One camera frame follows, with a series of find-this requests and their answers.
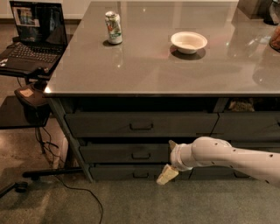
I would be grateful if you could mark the black laptop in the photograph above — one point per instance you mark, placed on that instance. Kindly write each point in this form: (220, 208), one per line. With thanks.
(42, 39)

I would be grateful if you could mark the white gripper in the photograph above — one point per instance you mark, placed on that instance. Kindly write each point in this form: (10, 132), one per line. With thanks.
(176, 157)

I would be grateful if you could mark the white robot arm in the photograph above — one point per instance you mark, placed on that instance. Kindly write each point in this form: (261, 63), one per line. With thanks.
(207, 151)

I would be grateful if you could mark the brown object right edge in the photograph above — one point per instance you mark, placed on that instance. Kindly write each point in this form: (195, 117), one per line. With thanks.
(275, 39)

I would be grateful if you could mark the black laptop stand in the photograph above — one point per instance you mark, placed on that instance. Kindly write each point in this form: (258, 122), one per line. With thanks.
(28, 108)

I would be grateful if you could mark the white bowl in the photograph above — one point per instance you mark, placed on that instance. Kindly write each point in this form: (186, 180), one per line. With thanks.
(188, 42)

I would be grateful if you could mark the green white soda can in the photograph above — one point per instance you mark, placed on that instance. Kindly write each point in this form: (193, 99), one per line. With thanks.
(113, 23)

